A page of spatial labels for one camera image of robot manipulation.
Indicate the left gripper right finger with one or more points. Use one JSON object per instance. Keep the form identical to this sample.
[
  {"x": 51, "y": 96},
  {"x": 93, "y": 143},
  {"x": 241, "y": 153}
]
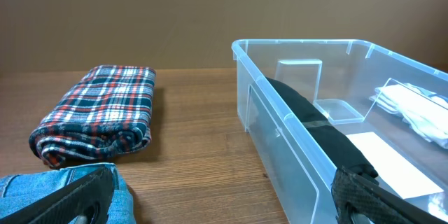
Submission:
[{"x": 358, "y": 200}]

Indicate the red navy plaid folded cloth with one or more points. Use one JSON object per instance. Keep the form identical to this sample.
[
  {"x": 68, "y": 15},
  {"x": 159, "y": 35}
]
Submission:
[{"x": 107, "y": 113}]

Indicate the folded blue denim jeans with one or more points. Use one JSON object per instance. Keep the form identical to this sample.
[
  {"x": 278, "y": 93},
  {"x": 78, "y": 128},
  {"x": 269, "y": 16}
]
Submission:
[{"x": 20, "y": 190}]

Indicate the white label in container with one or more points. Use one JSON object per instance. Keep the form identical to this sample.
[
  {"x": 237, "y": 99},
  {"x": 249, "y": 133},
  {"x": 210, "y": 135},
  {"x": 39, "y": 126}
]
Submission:
[{"x": 402, "y": 176}]

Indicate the clear plastic storage container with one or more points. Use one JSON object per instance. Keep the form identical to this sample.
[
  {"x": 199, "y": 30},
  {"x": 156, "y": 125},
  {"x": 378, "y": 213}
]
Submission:
[{"x": 337, "y": 76}]

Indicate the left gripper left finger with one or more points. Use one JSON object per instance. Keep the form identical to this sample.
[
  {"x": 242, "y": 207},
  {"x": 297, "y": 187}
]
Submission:
[{"x": 88, "y": 198}]

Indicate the white printed shirt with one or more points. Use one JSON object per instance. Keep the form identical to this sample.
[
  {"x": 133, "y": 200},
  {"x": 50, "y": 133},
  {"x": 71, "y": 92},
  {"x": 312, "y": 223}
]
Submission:
[{"x": 423, "y": 110}]

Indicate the black garment with tape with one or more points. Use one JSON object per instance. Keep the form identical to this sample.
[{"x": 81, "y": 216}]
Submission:
[{"x": 334, "y": 143}]

